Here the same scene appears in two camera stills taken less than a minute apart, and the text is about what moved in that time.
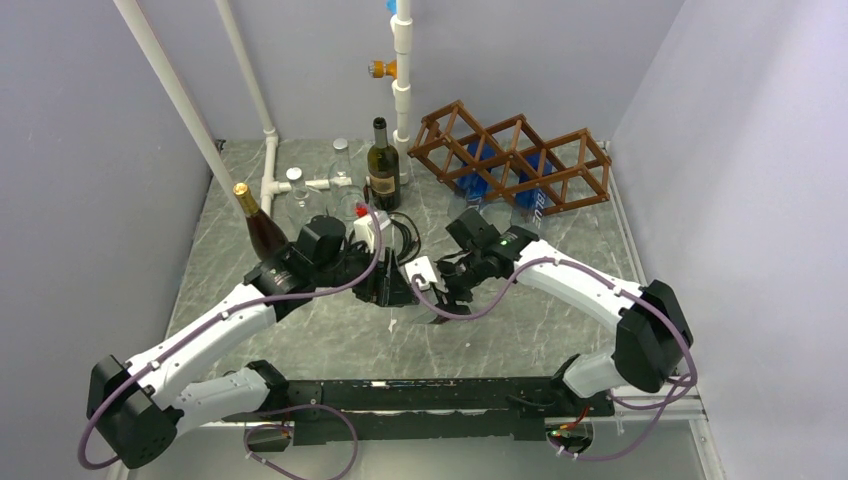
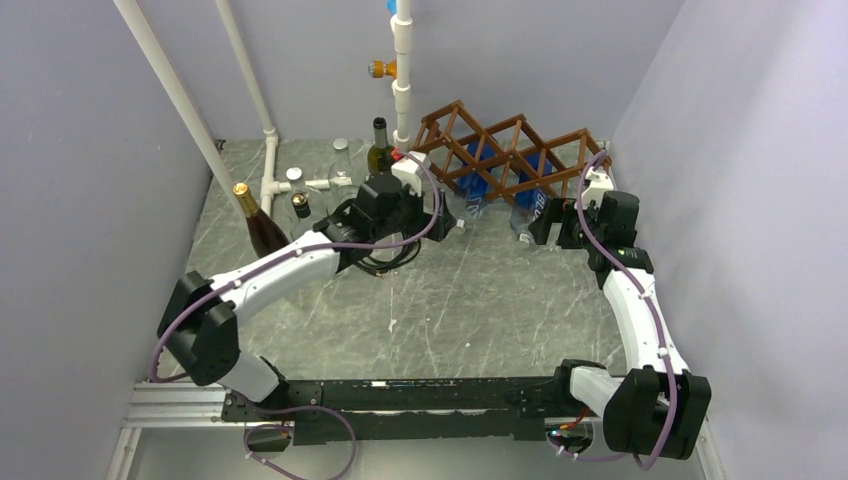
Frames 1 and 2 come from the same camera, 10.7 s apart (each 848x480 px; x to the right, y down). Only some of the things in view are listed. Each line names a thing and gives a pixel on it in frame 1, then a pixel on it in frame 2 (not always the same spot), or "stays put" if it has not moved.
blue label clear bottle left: (473, 178) stays put
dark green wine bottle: (383, 167) stays put
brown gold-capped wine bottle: (266, 237) stays put
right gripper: (447, 295) -> (557, 210)
